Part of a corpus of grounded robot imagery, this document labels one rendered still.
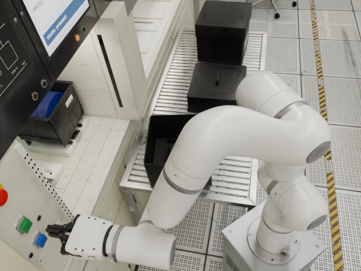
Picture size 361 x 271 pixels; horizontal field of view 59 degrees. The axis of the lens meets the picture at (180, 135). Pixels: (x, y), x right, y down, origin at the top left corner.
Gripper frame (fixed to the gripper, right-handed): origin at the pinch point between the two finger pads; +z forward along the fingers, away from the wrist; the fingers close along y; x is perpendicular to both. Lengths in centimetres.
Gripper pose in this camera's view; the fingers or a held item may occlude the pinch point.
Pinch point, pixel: (55, 230)
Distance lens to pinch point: 92.1
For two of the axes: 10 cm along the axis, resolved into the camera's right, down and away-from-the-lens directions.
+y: 2.0, -7.5, 6.2
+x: -0.8, -6.5, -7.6
